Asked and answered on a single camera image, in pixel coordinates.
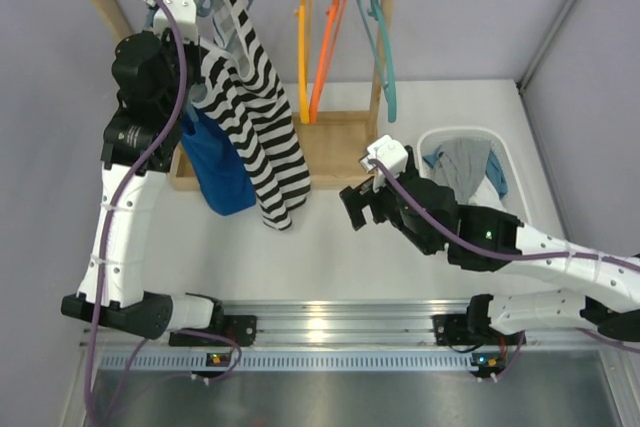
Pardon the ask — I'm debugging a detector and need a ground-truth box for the yellow hanger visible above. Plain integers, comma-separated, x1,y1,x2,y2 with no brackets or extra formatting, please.
295,0,313,124

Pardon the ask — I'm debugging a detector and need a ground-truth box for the grey garment in basket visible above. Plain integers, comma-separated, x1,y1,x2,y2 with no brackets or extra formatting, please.
431,138,491,204

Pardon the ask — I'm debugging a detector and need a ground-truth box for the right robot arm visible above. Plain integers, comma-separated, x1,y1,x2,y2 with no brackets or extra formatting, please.
339,141,639,344

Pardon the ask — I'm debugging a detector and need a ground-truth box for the white garment in basket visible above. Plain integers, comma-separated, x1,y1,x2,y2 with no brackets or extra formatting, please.
468,177,506,212

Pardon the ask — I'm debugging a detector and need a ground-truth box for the white perforated laundry basket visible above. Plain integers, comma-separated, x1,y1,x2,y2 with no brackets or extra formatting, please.
416,126,530,222

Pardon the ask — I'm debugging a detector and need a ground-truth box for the teal hanger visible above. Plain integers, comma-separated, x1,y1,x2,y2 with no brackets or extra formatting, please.
355,0,398,123

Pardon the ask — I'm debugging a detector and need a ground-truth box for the orange hanger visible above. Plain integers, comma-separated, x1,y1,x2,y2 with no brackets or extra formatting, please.
309,0,348,124

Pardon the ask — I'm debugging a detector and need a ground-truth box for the black white striped tank top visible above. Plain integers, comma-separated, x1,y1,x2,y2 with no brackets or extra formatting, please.
195,0,311,231

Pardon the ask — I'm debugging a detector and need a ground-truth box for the white slotted cable duct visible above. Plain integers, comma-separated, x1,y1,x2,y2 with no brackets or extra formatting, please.
99,351,502,372

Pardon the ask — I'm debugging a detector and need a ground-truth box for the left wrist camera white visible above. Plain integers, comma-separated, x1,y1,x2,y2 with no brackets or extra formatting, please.
142,0,199,44

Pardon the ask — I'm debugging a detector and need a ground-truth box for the blue tank top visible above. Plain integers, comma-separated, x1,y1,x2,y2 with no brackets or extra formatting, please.
144,0,257,218

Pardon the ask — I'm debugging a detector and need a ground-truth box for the wooden clothes rack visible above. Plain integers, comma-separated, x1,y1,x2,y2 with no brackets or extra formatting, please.
90,0,394,190

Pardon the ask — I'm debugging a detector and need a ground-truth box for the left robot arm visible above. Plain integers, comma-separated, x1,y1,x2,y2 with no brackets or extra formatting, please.
61,31,226,344

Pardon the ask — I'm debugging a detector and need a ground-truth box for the blue garment in basket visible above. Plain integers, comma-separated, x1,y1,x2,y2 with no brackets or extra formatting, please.
485,150,509,199

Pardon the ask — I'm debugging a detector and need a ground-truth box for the aluminium mounting rail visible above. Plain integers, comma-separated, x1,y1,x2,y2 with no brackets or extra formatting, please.
61,288,617,349

